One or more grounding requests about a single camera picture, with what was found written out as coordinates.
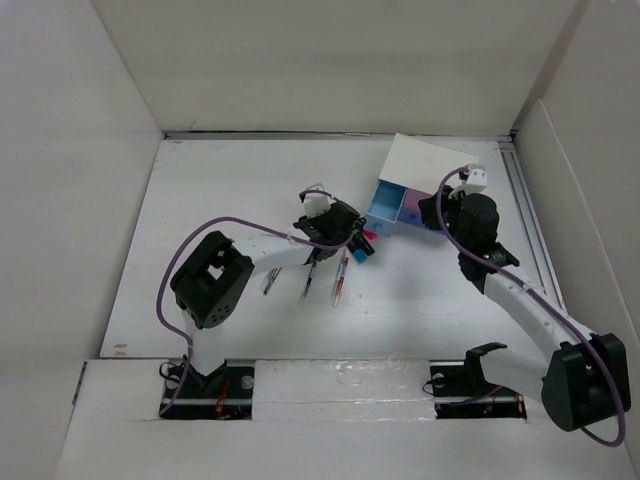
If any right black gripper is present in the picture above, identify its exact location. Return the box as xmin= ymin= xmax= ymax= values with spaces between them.
xmin=417 ymin=184 xmax=470 ymax=252

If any light blue drawer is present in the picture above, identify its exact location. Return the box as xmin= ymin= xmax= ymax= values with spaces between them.
xmin=365 ymin=180 xmax=407 ymax=237

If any red clear pen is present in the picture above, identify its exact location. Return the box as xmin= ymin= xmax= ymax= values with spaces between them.
xmin=331 ymin=254 xmax=349 ymax=307

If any white drawer organizer cabinet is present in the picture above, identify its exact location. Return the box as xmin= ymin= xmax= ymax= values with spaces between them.
xmin=379 ymin=133 xmax=478 ymax=194

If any black refill pen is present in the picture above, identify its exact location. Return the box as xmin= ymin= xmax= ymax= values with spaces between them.
xmin=300 ymin=262 xmax=317 ymax=302

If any pink drawer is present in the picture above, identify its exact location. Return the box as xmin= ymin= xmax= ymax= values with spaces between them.
xmin=403 ymin=188 xmax=431 ymax=211

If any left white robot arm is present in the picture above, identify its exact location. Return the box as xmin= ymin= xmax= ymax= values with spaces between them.
xmin=156 ymin=191 xmax=372 ymax=397

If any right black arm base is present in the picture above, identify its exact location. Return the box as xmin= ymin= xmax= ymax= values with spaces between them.
xmin=422 ymin=342 xmax=527 ymax=420

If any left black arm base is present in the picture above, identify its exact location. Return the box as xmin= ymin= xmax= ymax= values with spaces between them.
xmin=159 ymin=361 xmax=255 ymax=421

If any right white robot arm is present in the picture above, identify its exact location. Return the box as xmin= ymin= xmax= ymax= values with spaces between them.
xmin=418 ymin=193 xmax=631 ymax=434

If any purple blue lower drawer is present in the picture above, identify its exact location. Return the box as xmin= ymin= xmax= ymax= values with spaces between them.
xmin=396 ymin=205 xmax=443 ymax=234

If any green cap black marker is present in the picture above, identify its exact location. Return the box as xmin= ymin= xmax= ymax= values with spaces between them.
xmin=350 ymin=230 xmax=375 ymax=257

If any pink cap black marker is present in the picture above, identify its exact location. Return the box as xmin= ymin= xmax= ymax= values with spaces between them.
xmin=362 ymin=230 xmax=378 ymax=240

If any blue cap black marker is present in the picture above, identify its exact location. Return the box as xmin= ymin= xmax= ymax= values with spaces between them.
xmin=351 ymin=249 xmax=368 ymax=264

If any purple pen pair left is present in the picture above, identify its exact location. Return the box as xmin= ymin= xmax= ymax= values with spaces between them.
xmin=263 ymin=267 xmax=282 ymax=295

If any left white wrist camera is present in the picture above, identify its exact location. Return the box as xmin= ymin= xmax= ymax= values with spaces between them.
xmin=299 ymin=182 xmax=333 ymax=218

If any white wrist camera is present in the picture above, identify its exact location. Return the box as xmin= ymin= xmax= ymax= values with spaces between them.
xmin=299 ymin=182 xmax=333 ymax=218
xmin=459 ymin=164 xmax=488 ymax=195

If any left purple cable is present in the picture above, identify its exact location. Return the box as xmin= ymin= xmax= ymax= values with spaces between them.
xmin=157 ymin=185 xmax=369 ymax=416

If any purple cable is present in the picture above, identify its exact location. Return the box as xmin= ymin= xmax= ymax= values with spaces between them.
xmin=434 ymin=167 xmax=629 ymax=447
xmin=157 ymin=185 xmax=369 ymax=416

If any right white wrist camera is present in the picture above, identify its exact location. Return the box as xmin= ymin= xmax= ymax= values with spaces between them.
xmin=459 ymin=164 xmax=488 ymax=195

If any metal rail right edge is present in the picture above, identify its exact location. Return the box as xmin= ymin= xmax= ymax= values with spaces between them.
xmin=498 ymin=138 xmax=566 ymax=309

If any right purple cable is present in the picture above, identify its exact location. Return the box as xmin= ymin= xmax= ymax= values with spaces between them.
xmin=434 ymin=167 xmax=629 ymax=447

